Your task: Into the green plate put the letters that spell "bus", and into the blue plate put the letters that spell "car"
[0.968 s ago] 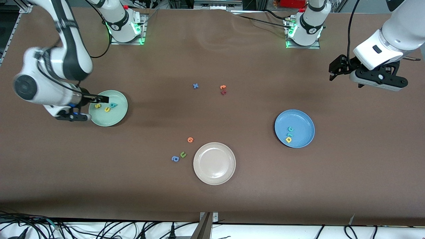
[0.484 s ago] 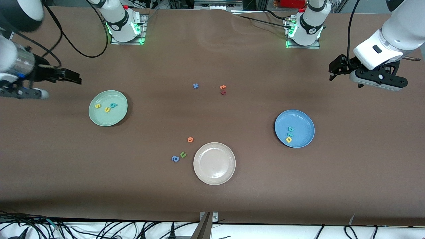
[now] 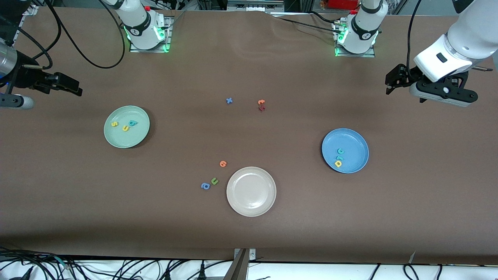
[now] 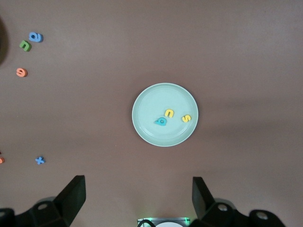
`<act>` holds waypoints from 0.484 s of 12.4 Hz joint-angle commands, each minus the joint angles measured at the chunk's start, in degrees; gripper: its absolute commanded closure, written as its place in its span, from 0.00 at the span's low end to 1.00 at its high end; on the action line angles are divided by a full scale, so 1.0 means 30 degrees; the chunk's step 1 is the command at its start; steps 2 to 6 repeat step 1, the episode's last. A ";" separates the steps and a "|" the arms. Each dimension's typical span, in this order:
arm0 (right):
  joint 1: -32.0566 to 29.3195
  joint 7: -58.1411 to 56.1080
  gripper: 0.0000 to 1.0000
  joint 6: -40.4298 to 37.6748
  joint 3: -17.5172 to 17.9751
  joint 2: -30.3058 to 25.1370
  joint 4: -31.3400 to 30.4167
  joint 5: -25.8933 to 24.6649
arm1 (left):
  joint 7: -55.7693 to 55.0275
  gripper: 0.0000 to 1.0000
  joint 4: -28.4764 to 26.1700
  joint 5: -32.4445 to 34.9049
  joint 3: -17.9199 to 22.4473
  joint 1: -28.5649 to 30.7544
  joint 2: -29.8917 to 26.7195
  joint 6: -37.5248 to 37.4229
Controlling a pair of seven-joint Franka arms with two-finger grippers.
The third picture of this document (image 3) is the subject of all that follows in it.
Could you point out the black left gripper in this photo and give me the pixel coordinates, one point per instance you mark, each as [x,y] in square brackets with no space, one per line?
[407,74]

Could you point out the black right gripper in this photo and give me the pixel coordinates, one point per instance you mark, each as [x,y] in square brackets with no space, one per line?
[28,74]

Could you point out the teal foam letter a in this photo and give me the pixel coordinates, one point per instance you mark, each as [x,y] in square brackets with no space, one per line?
[133,123]

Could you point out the yellow foam letter d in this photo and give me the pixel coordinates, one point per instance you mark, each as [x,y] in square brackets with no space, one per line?
[337,164]

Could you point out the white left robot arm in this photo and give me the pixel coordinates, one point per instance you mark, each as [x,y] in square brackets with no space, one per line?
[470,31]

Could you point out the blue plate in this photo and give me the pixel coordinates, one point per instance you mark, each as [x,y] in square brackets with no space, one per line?
[354,144]

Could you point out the green plate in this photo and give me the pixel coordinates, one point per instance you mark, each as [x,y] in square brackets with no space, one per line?
[126,138]

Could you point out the red box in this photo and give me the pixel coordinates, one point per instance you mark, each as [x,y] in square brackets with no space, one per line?
[342,4]

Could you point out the grey metal box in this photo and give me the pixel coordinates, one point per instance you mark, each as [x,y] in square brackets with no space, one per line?
[255,4]

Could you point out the blue foam letter a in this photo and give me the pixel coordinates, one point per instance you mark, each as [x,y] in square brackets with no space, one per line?
[205,186]

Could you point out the green foam letter u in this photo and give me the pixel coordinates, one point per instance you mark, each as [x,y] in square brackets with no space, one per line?
[214,181]

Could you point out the beige plate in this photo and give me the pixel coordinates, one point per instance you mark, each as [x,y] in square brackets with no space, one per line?
[251,191]

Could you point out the brown paper table cover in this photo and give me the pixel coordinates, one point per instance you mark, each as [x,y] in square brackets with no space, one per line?
[249,233]

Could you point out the black power plug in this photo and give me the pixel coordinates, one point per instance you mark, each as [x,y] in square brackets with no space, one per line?
[202,272]

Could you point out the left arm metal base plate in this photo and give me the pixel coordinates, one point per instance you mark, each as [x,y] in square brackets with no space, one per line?
[369,55]

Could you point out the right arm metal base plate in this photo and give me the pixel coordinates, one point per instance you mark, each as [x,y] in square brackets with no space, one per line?
[134,49]

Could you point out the aluminium frame rail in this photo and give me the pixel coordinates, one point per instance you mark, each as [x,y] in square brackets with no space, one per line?
[31,9]

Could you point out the aluminium profile post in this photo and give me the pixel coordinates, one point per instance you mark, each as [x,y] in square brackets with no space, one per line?
[241,266]

